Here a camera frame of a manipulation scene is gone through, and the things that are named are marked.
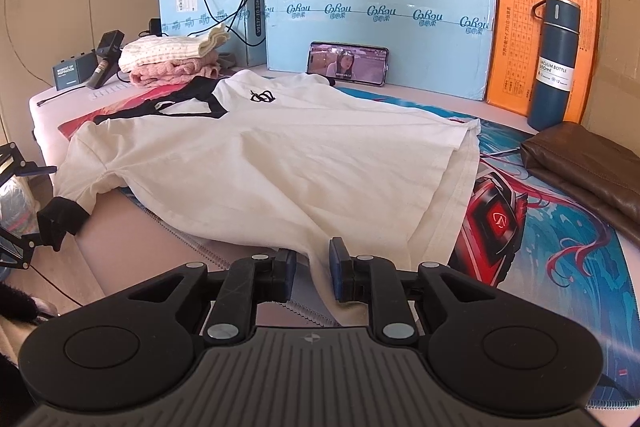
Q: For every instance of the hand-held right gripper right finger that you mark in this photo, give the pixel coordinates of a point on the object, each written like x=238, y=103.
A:
x=336, y=274

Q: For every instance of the cream knit sweater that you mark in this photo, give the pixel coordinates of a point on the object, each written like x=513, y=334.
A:
x=170, y=49

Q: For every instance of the brown leather bag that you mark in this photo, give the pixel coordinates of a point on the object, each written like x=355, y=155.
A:
x=590, y=167

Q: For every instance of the light blue carton with label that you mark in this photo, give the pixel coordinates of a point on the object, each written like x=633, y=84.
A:
x=215, y=2

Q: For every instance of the white T-shirt black trim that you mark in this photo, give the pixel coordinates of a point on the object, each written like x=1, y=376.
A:
x=300, y=157

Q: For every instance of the pink knit sweater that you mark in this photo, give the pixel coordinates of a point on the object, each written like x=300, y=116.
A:
x=170, y=72

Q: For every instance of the smartphone with lit screen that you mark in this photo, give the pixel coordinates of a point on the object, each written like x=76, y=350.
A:
x=347, y=63

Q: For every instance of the printed desk mat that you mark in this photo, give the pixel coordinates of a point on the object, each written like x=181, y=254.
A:
x=550, y=227

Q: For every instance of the brown cardboard box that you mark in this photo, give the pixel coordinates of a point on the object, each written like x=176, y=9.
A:
x=617, y=67

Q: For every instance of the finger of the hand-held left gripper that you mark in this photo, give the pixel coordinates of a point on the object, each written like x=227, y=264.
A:
x=15, y=167
x=20, y=252

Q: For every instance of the dark blue vacuum bottle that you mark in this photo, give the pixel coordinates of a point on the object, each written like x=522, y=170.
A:
x=555, y=62

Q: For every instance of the orange cardboard box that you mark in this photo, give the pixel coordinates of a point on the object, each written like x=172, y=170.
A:
x=520, y=37

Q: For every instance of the person's clothing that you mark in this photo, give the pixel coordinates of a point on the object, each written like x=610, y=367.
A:
x=12, y=347

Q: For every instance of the small black charger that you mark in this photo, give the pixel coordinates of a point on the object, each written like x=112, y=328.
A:
x=155, y=27

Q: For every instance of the dark teal small box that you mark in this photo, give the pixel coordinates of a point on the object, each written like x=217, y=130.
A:
x=75, y=69

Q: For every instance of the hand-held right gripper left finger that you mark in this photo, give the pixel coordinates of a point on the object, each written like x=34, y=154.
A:
x=289, y=277

